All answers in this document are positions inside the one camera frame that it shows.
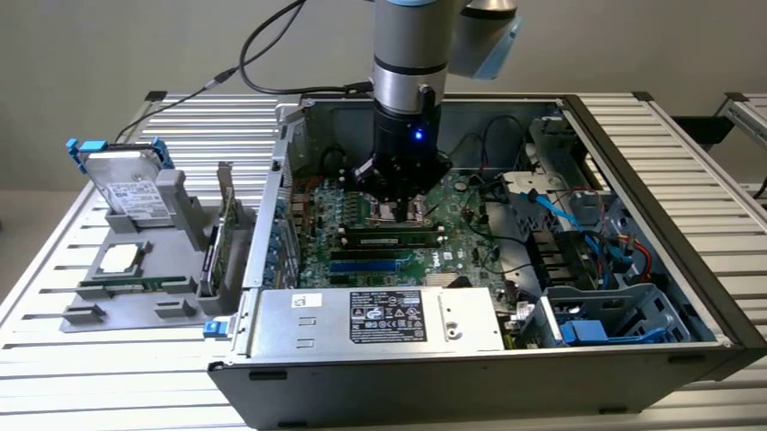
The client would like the black wire loop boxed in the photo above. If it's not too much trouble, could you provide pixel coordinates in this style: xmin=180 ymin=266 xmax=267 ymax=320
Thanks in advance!
xmin=482 ymin=115 xmax=532 ymax=156

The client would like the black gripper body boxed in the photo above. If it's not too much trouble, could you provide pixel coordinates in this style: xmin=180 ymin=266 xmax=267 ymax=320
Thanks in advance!
xmin=351 ymin=84 xmax=455 ymax=204

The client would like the empty black RAM slot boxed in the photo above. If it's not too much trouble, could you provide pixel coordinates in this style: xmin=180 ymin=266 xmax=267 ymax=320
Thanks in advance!
xmin=340 ymin=224 xmax=448 ymax=237

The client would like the disk bay with blue rail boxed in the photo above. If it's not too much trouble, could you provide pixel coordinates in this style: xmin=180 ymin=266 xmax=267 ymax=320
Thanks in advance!
xmin=538 ymin=282 xmax=696 ymax=349

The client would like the green RAM stick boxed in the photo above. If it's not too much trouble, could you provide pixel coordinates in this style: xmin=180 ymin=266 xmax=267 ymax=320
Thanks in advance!
xmin=79 ymin=277 xmax=188 ymax=292

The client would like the light blue SATA wire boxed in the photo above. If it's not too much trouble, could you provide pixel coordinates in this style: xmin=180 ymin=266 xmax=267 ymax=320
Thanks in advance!
xmin=526 ymin=189 xmax=580 ymax=234

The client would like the blue case latch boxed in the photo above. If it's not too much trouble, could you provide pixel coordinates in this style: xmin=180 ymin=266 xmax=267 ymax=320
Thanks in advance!
xmin=202 ymin=316 xmax=232 ymax=341

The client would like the open PC case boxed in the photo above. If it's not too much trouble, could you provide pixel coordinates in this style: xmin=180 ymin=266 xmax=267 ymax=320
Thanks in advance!
xmin=207 ymin=92 xmax=767 ymax=430

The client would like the installed RAM stick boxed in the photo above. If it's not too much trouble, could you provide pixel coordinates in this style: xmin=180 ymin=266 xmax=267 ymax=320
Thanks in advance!
xmin=342 ymin=233 xmax=448 ymax=249

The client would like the silver power supply unit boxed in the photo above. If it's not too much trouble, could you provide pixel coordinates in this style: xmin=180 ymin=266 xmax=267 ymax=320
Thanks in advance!
xmin=238 ymin=286 xmax=506 ymax=360

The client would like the graphics card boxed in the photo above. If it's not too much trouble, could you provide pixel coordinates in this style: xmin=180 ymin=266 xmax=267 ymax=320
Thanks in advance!
xmin=200 ymin=160 xmax=244 ymax=300

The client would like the green motherboard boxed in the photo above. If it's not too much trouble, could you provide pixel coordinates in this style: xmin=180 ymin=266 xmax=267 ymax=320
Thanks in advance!
xmin=286 ymin=168 xmax=526 ymax=354

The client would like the CPU socket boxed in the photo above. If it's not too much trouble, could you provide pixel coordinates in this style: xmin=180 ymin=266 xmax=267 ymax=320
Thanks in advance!
xmin=358 ymin=193 xmax=434 ymax=225

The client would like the silver chipset heatsink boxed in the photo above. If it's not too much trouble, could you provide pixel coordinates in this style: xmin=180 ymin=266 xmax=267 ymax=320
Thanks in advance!
xmin=426 ymin=273 xmax=475 ymax=289

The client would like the black expansion slot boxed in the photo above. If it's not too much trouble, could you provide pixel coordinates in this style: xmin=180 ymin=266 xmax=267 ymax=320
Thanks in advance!
xmin=331 ymin=250 xmax=416 ymax=263

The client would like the CPU chip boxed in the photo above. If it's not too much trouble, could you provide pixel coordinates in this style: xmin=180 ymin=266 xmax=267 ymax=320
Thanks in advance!
xmin=95 ymin=243 xmax=148 ymax=276

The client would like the metal disk bay cage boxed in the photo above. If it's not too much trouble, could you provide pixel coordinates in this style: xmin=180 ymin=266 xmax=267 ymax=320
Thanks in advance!
xmin=500 ymin=115 xmax=616 ymax=234

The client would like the dark blue wire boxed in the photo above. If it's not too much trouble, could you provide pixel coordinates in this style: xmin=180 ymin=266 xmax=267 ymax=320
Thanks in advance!
xmin=578 ymin=229 xmax=622 ymax=291

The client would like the thick black cable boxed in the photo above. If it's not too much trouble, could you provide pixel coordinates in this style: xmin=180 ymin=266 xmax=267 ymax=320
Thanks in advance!
xmin=238 ymin=0 xmax=376 ymax=96

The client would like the black front fan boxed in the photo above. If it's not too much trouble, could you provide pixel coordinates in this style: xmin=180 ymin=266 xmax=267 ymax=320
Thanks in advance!
xmin=526 ymin=233 xmax=600 ymax=288

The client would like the grey parts rack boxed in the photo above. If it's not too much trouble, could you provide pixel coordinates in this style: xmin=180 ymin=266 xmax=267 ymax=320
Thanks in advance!
xmin=59 ymin=168 xmax=256 ymax=334

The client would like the red wire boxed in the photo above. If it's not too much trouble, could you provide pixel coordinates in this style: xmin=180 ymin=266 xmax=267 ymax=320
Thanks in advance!
xmin=622 ymin=235 xmax=655 ymax=282

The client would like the thin grey cable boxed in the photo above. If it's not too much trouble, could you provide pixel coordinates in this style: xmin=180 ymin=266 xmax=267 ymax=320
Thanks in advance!
xmin=115 ymin=0 xmax=307 ymax=145

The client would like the hard disk with blue bracket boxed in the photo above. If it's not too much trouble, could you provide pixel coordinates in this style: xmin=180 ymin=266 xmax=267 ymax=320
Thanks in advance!
xmin=64 ymin=137 xmax=175 ymax=224

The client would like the blue expansion slot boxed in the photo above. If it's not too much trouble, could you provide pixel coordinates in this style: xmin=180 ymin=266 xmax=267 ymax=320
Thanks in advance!
xmin=327 ymin=259 xmax=412 ymax=274

